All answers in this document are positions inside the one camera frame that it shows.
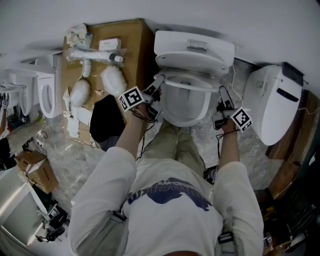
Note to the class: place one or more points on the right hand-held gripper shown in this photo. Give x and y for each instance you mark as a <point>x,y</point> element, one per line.
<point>241,119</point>

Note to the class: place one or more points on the person's beige trousers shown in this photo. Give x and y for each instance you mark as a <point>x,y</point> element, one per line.
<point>165,145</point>

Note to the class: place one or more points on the white paper strip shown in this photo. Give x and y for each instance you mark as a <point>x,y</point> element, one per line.
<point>72,127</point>

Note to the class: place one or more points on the round bagged white foam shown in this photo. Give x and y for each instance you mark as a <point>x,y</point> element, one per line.
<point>113,80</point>

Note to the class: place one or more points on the metal cabinet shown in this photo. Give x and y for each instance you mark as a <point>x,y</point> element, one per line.
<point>17,212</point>

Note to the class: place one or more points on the dark equipment rack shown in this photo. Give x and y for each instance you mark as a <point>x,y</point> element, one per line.
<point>292,220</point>

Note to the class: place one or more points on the black waist device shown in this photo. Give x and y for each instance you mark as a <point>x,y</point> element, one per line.
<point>210,175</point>

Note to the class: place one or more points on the small crumpled paper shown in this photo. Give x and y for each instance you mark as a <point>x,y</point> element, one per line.
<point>99,92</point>

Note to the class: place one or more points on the white toilet bowl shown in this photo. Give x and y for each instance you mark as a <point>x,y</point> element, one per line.
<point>185,107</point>

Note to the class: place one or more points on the white folded paper sheet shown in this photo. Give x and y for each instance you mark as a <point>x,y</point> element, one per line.
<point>83,115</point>

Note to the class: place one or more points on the oval bagged white foam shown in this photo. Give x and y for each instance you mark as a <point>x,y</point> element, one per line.
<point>80,92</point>

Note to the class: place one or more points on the crumpled pale cloth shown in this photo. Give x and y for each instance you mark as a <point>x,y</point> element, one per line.
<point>76,35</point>

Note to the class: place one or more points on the pile of black equipment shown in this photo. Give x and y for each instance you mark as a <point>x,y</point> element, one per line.
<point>53,225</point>

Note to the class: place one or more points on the person's right forearm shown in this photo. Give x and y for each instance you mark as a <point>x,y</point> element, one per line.
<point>228,147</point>

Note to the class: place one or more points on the white toilet lid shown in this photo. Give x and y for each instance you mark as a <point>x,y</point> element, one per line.
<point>190,61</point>

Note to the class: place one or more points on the white bagged pipe fitting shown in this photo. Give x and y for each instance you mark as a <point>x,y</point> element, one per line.
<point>92,55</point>

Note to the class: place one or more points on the white power strip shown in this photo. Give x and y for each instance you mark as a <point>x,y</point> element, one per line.
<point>39,144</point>

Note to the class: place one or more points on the dark wooden planks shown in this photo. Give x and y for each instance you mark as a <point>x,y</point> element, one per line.
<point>282,150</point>

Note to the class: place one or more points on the person's white printed shirt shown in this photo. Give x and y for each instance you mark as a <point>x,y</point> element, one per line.
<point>172,225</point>

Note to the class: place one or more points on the white smart toilet black panel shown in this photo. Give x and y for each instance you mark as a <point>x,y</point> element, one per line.
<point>267,107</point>

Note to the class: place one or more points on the large brown cardboard box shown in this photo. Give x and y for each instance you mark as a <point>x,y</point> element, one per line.
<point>135,50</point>

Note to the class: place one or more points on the person's left forearm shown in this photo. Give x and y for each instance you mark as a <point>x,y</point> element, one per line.
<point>130,135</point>

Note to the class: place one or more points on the chrome flush button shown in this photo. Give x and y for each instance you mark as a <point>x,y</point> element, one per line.
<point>197,45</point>

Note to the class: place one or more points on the black cloth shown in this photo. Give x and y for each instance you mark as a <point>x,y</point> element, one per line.
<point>107,120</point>

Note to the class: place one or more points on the small white box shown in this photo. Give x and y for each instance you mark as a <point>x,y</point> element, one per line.
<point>110,44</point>

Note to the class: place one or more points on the grey cloth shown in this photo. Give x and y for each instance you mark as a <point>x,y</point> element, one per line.
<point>110,144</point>

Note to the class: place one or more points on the small brown cardboard box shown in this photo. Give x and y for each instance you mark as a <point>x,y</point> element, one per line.
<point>42,175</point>

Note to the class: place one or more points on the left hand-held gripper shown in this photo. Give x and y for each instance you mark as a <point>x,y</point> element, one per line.
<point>131,98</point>

